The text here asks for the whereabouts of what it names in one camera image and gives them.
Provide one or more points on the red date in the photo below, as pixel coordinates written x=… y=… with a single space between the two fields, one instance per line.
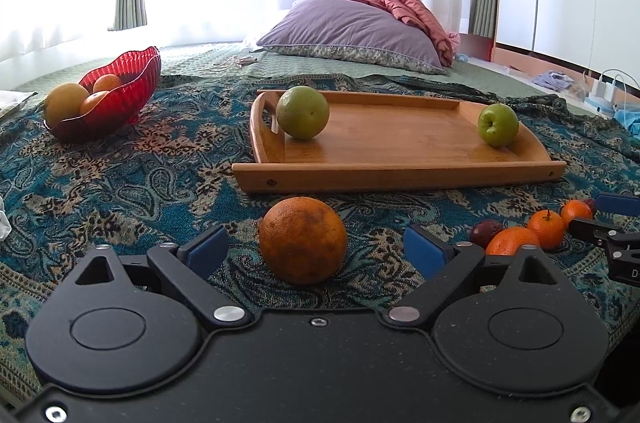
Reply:
x=486 y=233
x=590 y=205

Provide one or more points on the wooden tray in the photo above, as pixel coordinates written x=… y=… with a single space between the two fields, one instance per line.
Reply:
x=400 y=143

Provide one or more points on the large mandarin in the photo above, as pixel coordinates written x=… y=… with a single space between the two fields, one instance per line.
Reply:
x=510 y=240

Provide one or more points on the small mandarin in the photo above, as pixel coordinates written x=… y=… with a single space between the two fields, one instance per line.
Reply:
x=576 y=212
x=546 y=228

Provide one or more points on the green apple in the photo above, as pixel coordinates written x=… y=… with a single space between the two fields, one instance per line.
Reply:
x=498 y=125

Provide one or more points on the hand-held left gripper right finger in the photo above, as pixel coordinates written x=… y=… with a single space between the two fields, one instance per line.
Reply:
x=425 y=250

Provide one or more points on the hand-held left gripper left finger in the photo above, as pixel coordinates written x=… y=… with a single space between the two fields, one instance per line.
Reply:
x=207 y=249

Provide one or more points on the pink quilt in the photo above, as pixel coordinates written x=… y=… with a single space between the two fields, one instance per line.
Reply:
x=415 y=8

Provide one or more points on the white tissue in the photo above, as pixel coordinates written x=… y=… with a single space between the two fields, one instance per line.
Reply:
x=4 y=220

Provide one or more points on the large brown-speckled orange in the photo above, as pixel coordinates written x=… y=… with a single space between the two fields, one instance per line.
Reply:
x=302 y=240

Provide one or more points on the purple pillow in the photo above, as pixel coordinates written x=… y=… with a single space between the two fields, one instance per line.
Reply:
x=350 y=28

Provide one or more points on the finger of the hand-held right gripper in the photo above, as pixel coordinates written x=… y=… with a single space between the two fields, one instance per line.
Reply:
x=595 y=230
x=620 y=204

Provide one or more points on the orange fruit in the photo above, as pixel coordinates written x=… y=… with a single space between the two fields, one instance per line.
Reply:
x=106 y=83
x=94 y=103

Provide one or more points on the brown wooden panel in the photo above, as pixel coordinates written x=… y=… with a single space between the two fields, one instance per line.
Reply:
x=500 y=55

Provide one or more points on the red glass bowl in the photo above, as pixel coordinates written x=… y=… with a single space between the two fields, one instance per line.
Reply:
x=127 y=90

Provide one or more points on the teal paisley blanket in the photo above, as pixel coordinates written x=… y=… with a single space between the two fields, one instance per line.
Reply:
x=150 y=183

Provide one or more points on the large green pear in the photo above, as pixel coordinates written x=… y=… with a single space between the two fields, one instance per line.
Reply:
x=302 y=113

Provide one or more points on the yellow orange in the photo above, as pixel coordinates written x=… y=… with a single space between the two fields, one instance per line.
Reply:
x=65 y=103

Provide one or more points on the light blue cloth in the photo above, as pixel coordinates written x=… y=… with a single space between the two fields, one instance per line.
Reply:
x=629 y=119

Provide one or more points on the green bedspread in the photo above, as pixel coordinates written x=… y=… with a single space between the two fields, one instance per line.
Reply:
x=300 y=68

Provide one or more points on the lilac cloth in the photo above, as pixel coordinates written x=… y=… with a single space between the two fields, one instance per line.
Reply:
x=552 y=80

